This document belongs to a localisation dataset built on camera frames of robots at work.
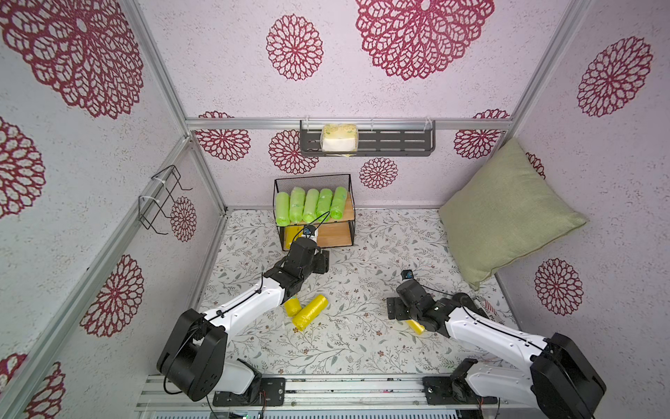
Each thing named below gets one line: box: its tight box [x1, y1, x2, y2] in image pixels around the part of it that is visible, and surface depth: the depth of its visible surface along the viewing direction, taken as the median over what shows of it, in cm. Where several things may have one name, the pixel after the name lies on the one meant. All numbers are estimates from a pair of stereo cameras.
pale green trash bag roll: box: [302, 188, 320, 223], surface depth 98 cm
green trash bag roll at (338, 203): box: [329, 185, 349, 220], surface depth 97 cm
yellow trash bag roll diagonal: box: [292, 294, 329, 332], surface depth 89 cm
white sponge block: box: [320, 123, 359, 158], surface depth 92 cm
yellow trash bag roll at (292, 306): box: [284, 295, 302, 317], surface depth 89 cm
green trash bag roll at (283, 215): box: [275, 191, 291, 227], surface depth 94 cm
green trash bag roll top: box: [288, 186, 307, 224], surface depth 96 cm
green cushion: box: [437, 137, 588, 291], surface depth 85 cm
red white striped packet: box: [473, 296, 500, 317], surface depth 89 cm
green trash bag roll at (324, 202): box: [315, 188, 334, 218], surface depth 97 cm
